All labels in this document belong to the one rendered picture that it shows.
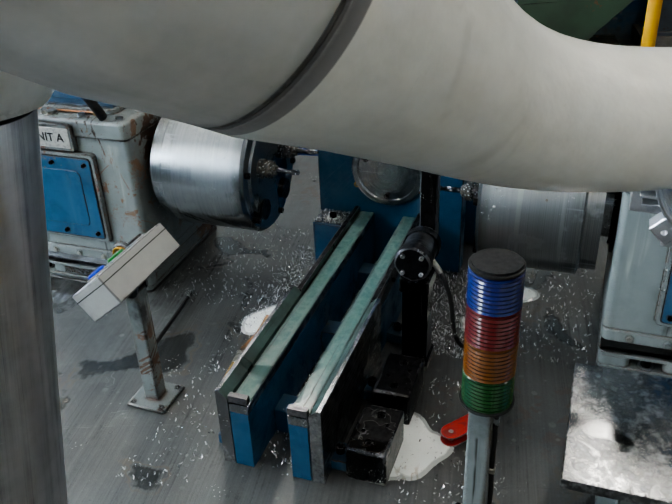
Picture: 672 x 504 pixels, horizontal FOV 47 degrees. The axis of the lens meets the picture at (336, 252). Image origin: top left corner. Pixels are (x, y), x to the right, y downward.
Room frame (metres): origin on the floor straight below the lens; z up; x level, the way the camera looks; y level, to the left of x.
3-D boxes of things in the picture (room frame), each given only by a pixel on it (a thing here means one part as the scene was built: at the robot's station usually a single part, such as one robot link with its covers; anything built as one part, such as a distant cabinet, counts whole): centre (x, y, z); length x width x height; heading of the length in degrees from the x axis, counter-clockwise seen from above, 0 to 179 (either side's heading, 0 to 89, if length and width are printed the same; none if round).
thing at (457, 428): (0.88, -0.19, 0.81); 0.09 x 0.03 x 0.02; 121
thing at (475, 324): (0.69, -0.17, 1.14); 0.06 x 0.06 x 0.04
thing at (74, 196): (1.51, 0.48, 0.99); 0.35 x 0.31 x 0.37; 70
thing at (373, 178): (1.38, -0.11, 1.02); 0.15 x 0.02 x 0.15; 70
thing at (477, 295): (0.69, -0.17, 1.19); 0.06 x 0.06 x 0.04
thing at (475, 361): (0.69, -0.17, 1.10); 0.06 x 0.06 x 0.04
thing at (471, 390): (0.69, -0.17, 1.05); 0.06 x 0.06 x 0.04
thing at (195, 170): (1.42, 0.26, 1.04); 0.37 x 0.25 x 0.25; 70
